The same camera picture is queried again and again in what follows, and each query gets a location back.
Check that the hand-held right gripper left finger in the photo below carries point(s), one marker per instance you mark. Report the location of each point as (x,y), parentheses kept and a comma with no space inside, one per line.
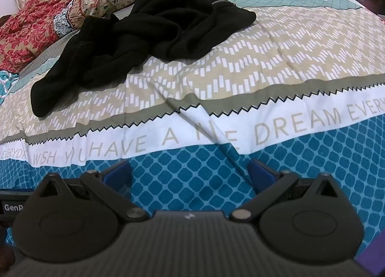
(118,172)

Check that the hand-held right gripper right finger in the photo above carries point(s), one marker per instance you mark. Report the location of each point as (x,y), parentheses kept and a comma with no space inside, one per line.
(261,172)

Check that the black pants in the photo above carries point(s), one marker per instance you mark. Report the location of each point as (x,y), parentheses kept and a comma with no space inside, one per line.
(150,30)

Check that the teal patterned pillow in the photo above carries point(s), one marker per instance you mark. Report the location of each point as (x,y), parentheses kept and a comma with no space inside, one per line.
(6,84)

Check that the purple object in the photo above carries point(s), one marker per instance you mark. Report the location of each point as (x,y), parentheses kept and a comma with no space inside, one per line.
(373,259)

